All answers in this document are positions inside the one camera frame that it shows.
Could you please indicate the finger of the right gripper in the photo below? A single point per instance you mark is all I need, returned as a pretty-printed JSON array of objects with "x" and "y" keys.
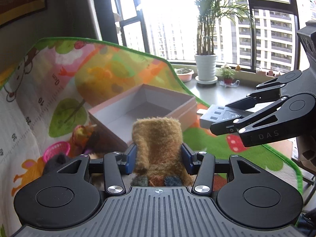
[
  {"x": 268, "y": 94},
  {"x": 226, "y": 127}
]

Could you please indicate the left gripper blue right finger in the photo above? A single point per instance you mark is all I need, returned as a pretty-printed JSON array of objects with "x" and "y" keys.
[{"x": 202, "y": 165}]

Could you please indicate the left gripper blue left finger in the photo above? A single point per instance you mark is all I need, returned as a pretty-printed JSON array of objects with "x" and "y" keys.
[{"x": 116, "y": 164}]

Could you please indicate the white power adapter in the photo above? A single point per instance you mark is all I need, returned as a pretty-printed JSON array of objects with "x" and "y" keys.
[{"x": 216, "y": 114}]

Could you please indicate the tan furry glove toy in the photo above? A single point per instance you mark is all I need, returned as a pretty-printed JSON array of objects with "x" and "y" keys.
[{"x": 159, "y": 161}]

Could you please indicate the pink yellow cupcake toy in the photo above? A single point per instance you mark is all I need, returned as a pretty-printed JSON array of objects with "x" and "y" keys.
[{"x": 79, "y": 138}]

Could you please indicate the pink plastic strainer toy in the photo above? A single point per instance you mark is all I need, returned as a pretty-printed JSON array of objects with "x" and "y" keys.
[{"x": 55, "y": 149}]

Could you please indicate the black plush toy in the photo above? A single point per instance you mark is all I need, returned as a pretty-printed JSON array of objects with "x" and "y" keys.
[{"x": 55, "y": 162}]

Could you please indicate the pink cardboard box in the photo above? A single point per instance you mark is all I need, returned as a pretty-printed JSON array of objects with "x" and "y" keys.
[{"x": 115, "y": 117}]

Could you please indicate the small green plant red pot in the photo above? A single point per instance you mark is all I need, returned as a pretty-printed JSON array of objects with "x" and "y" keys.
[{"x": 227, "y": 74}]

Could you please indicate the pink bowl planter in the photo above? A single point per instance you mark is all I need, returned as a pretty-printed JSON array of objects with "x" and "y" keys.
[{"x": 184, "y": 74}]

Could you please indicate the colourful play mat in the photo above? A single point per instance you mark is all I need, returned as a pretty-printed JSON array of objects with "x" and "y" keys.
[{"x": 50, "y": 93}]

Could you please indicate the potted palm white pot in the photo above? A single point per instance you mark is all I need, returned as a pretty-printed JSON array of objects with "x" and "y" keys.
[{"x": 210, "y": 11}]

